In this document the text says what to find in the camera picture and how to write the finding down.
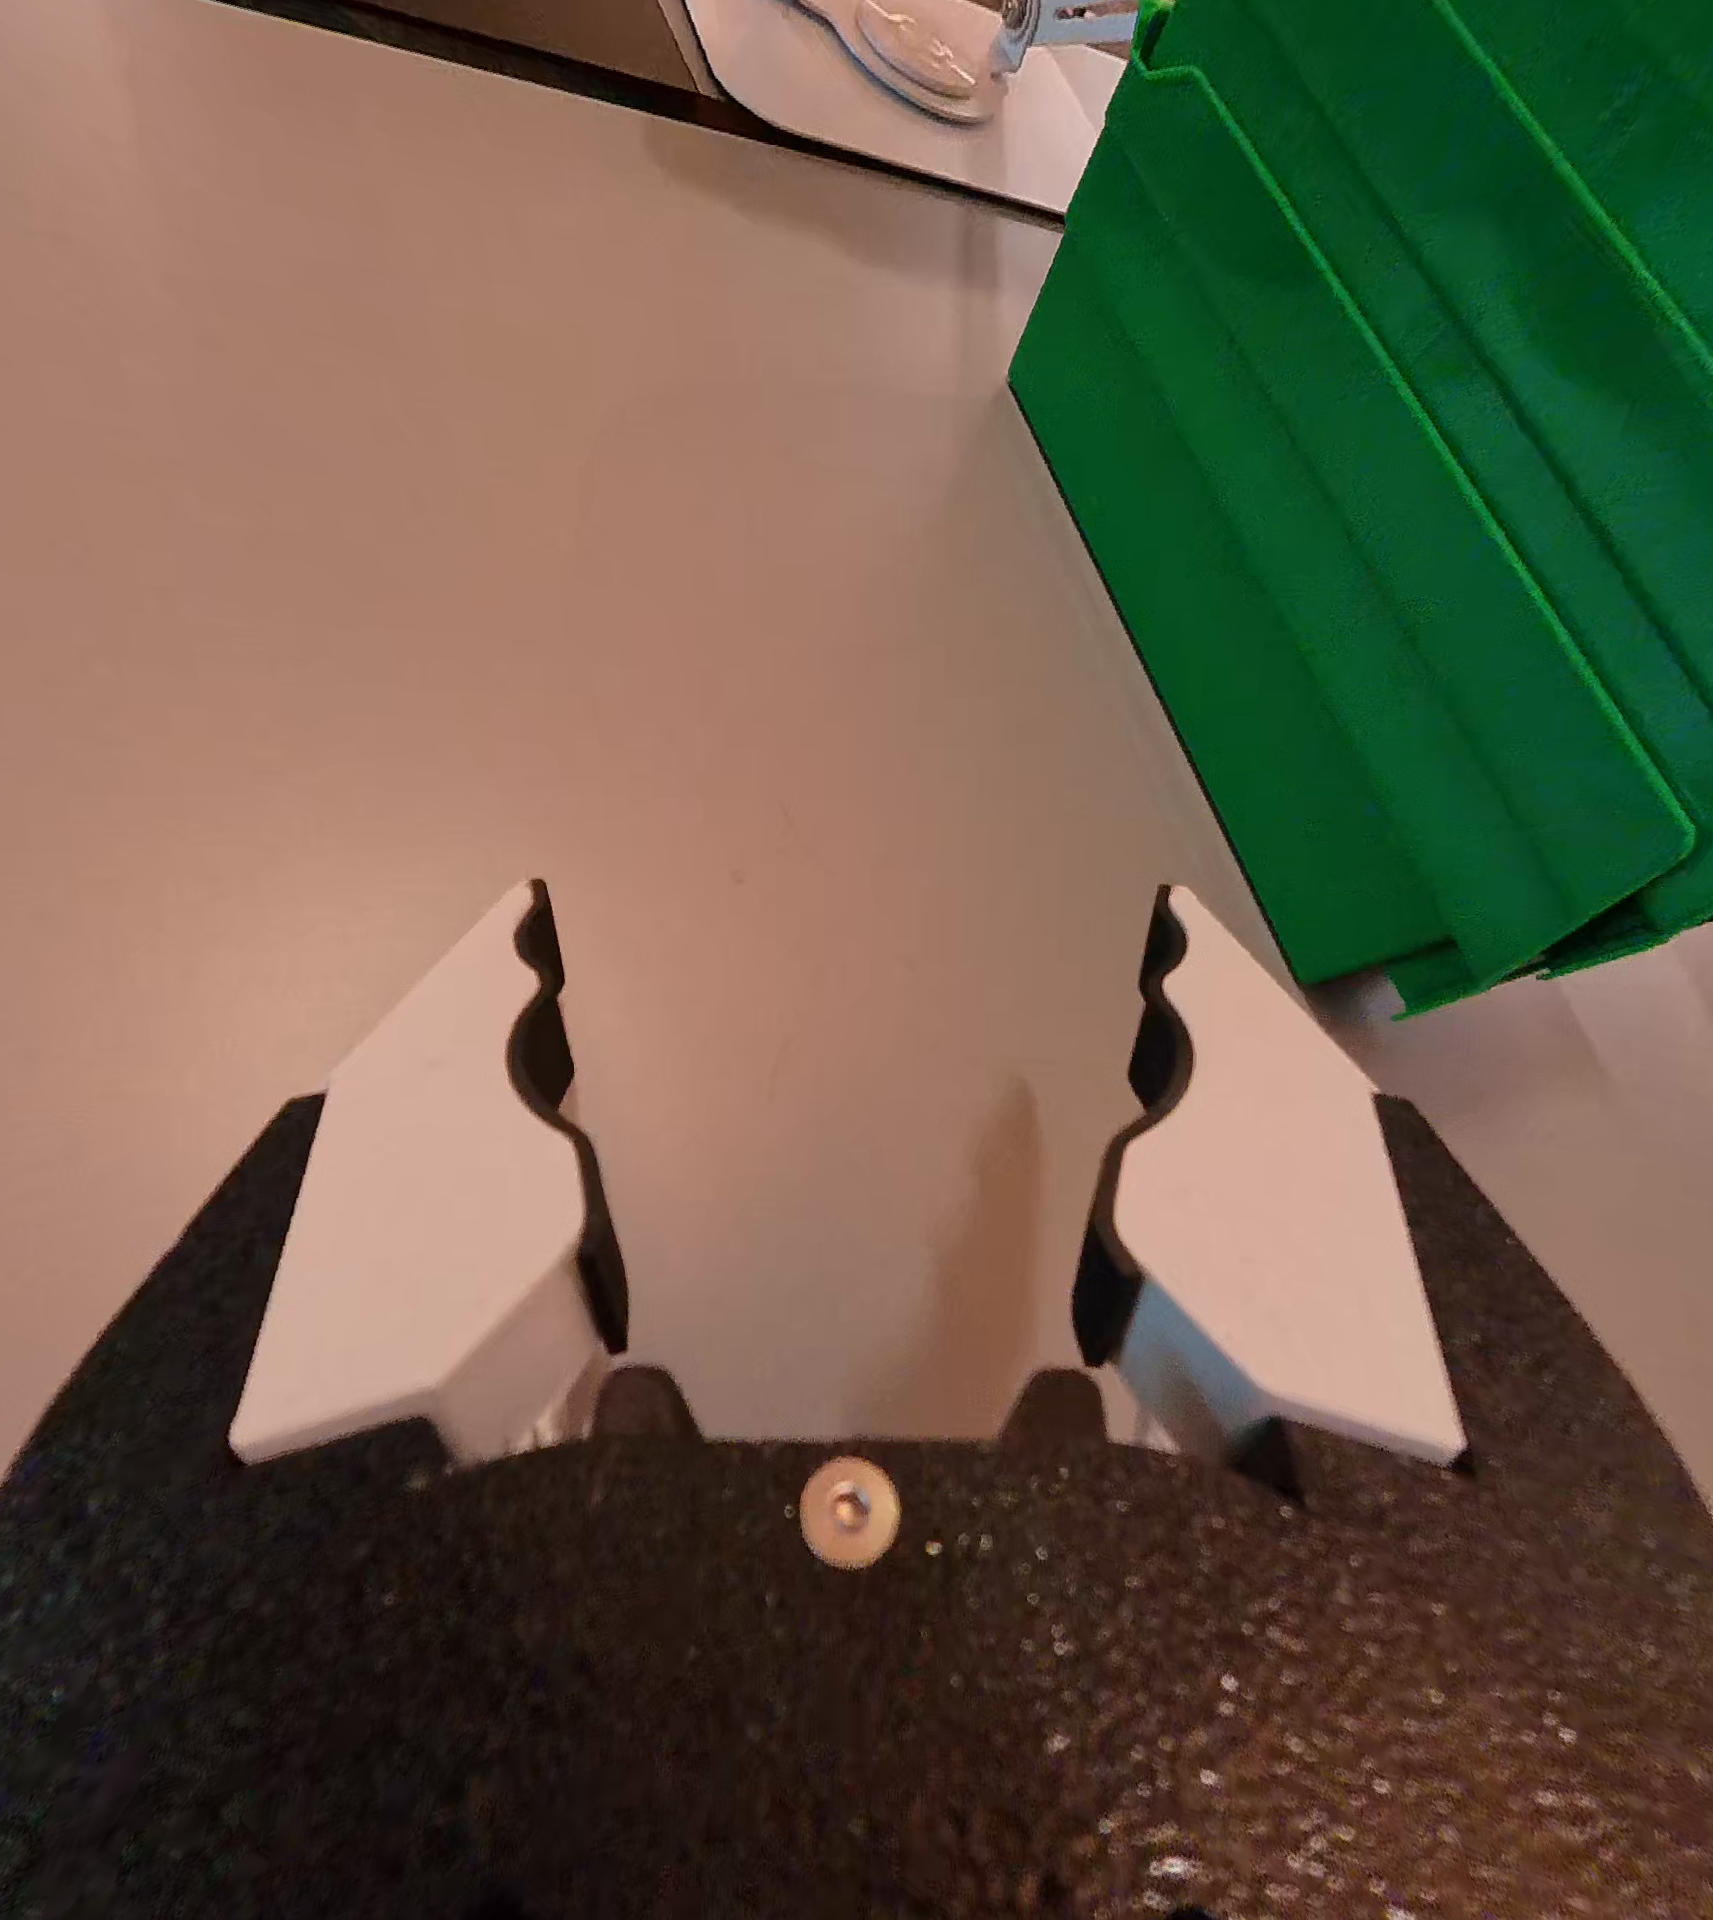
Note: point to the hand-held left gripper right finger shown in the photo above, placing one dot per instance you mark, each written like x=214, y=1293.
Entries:
x=1275, y=1231

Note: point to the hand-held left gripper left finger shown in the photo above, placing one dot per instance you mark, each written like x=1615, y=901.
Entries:
x=420, y=1200

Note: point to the white stand base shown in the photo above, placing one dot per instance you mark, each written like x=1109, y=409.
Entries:
x=917, y=150

